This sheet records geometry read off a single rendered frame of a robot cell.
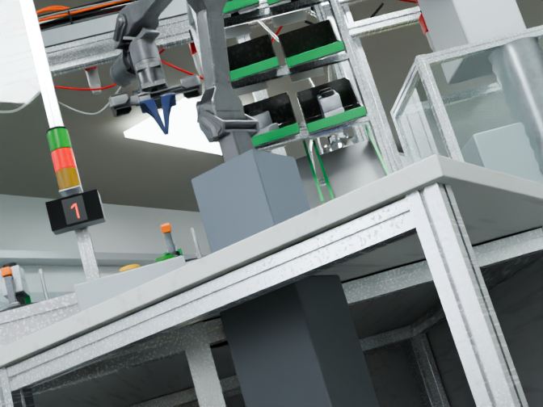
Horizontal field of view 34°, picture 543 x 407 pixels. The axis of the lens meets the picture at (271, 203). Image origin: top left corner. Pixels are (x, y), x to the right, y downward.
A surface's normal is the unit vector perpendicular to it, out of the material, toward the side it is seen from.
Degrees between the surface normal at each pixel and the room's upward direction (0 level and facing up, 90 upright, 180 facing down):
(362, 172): 45
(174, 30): 90
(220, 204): 90
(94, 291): 90
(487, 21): 90
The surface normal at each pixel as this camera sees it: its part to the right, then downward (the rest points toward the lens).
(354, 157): -0.29, -0.81
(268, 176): 0.80, -0.36
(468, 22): 0.04, -0.27
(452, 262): -0.54, -0.06
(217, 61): 0.63, -0.11
